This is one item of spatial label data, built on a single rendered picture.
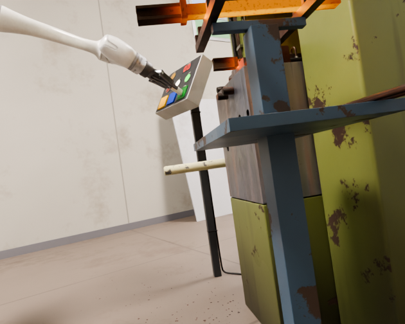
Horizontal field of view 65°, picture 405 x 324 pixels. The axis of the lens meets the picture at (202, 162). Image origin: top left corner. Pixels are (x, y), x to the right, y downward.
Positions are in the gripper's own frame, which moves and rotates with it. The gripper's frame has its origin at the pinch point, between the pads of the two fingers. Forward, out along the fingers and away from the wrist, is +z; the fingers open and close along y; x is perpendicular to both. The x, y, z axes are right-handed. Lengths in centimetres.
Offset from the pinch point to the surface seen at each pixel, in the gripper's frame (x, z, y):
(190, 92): -1.1, 4.8, 7.0
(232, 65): -5.2, -0.8, 46.2
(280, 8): -24, -23, 93
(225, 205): 0, 183, -167
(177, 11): -33, -40, 82
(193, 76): 8.6, 3.8, 5.6
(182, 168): -38.1, 14.7, 5.8
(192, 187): 5, 135, -177
